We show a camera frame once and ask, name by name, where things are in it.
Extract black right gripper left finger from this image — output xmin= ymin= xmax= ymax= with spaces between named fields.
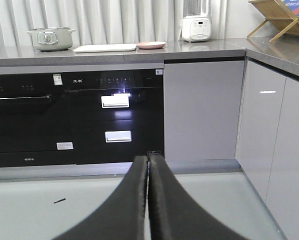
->
xmin=55 ymin=155 xmax=148 ymax=240

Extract white rice cooker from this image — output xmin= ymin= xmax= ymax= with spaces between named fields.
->
xmin=181 ymin=0 xmax=212 ymax=42

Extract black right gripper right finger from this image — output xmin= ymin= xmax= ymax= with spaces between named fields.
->
xmin=148 ymin=155 xmax=244 ymax=240

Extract grey side cabinet doors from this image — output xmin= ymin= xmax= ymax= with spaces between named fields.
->
xmin=237 ymin=60 xmax=299 ymax=240

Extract pale green electric pot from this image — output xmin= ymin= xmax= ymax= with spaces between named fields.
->
xmin=27 ymin=27 xmax=76 ymax=52

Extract cream bear serving tray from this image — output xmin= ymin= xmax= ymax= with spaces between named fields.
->
xmin=73 ymin=43 xmax=137 ymax=53

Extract small black floor scrap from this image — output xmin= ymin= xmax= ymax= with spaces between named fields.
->
xmin=53 ymin=198 xmax=66 ymax=204

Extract black drawer sterilizer cabinet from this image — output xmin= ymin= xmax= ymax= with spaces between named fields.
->
xmin=61 ymin=69 xmax=165 ymax=165

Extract white pleated curtain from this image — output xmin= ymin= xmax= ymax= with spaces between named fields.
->
xmin=0 ymin=0 xmax=263 ymax=48

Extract pink round plate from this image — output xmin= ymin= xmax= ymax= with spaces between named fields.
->
xmin=136 ymin=41 xmax=166 ymax=50

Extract black built-in dishwasher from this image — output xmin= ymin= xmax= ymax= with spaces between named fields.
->
xmin=0 ymin=73 xmax=75 ymax=167

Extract grey cabinet door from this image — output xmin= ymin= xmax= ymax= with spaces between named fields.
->
xmin=163 ymin=60 xmax=244 ymax=162

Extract wooden folding rack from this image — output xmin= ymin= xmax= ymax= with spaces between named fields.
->
xmin=247 ymin=0 xmax=299 ymax=44

